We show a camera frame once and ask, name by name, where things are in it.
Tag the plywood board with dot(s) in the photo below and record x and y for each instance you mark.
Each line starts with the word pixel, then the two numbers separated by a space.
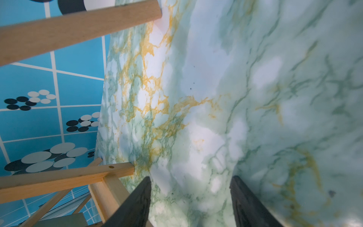
pixel 74 220

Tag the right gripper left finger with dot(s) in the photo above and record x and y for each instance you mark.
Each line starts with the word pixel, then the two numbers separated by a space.
pixel 133 210

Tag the wooden easel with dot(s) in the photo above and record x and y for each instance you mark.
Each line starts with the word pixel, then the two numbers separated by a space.
pixel 50 104

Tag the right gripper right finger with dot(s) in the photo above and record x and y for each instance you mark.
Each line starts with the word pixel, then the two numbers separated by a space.
pixel 247 208

